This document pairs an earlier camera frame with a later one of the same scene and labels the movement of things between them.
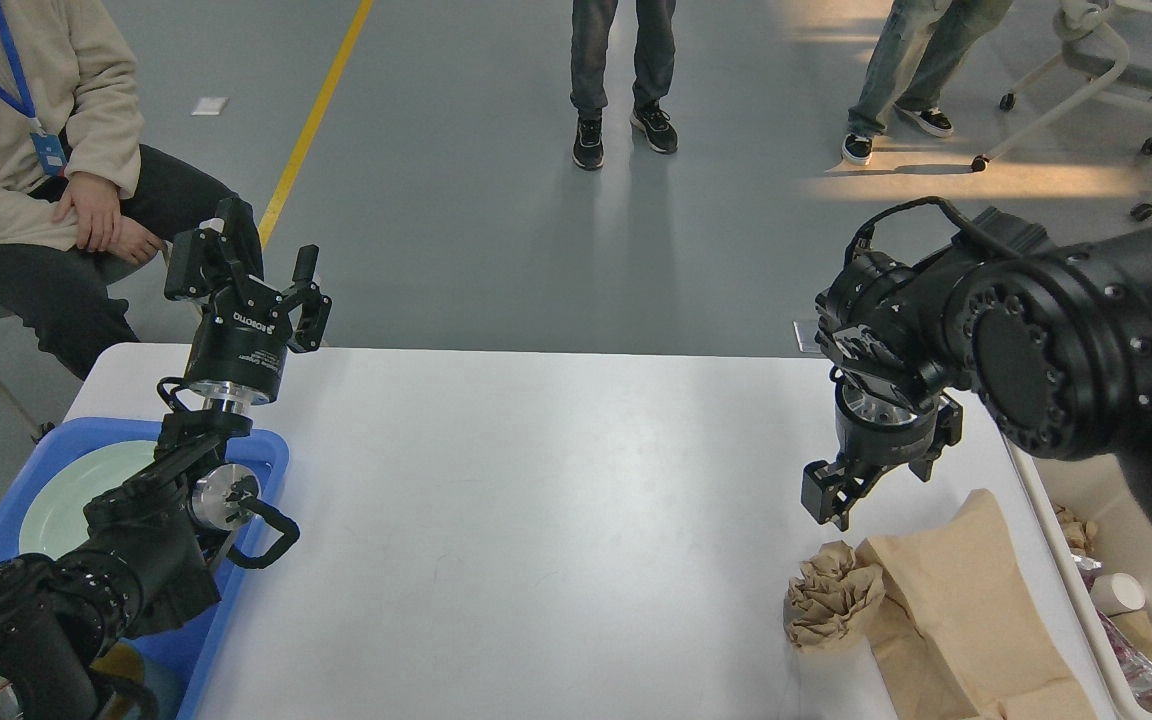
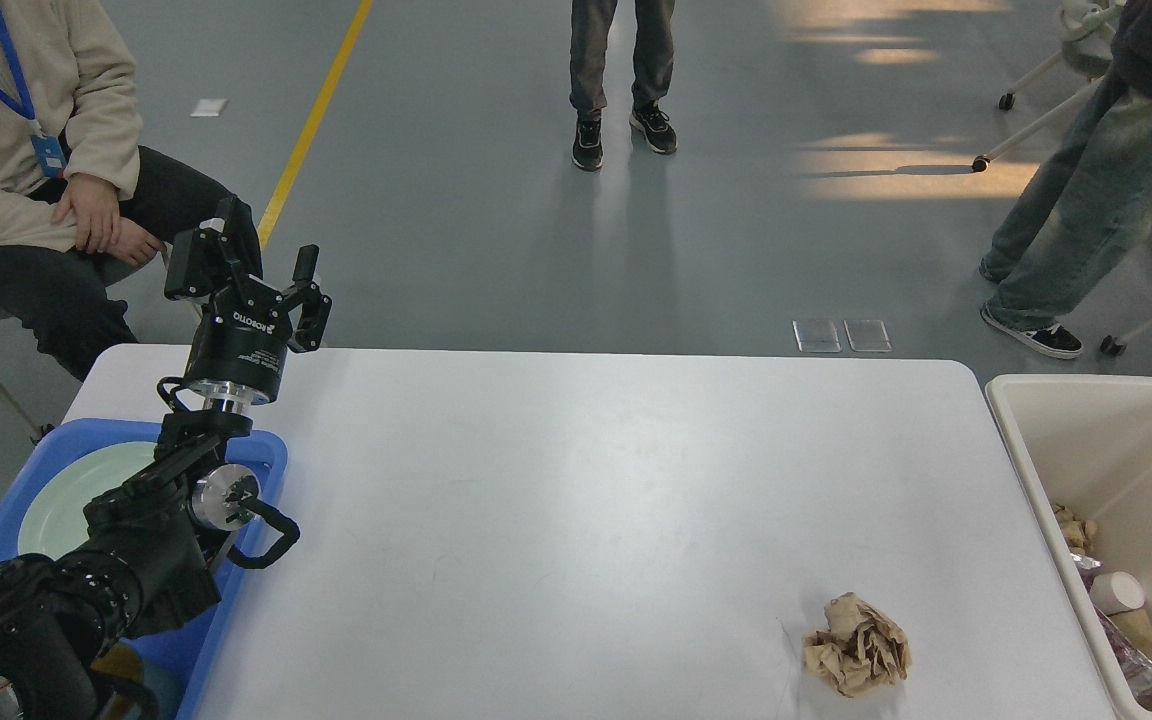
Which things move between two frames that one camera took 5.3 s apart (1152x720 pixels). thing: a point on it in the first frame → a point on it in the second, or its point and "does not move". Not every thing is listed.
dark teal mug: [145, 688] does not move
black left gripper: [239, 348] does not move
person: [922, 47] → [1124, 166]
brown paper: [829, 588] → [859, 651]
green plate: [54, 522] does not move
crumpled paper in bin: [1080, 534] does not move
